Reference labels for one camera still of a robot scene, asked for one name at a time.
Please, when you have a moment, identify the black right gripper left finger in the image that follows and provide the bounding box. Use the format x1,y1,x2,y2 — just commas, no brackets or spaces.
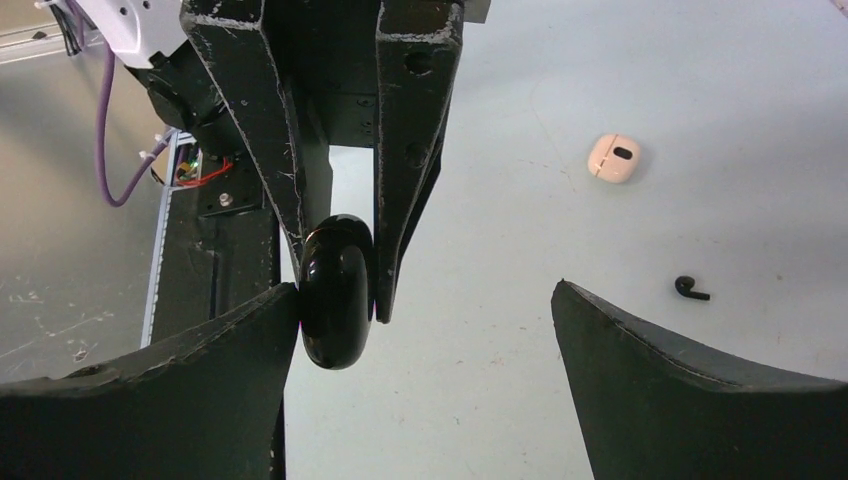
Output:
1,283,298,479

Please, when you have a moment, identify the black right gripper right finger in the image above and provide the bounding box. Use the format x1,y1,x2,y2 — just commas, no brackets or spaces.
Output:
551,280,847,479

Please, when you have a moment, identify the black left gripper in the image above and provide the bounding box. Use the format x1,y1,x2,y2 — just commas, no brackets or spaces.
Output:
180,0,464,324

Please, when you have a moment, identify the black earbud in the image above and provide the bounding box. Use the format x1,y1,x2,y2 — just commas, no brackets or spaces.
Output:
674,275,711,301

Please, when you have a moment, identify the black earbud charging case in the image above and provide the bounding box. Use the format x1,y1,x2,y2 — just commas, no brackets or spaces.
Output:
298,214,374,370

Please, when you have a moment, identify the white earbud charging case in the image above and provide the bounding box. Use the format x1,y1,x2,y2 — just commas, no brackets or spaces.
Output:
587,134,641,184

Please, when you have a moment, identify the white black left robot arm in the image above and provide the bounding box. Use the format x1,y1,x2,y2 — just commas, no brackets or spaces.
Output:
78,1,471,323

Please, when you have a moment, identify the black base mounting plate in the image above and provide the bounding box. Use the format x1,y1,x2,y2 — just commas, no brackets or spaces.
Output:
148,148,336,346

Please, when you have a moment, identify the left controller board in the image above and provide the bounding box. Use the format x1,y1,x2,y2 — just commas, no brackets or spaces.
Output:
172,157,199,186

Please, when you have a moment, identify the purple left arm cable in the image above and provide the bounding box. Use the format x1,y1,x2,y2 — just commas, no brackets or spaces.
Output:
66,0,180,209

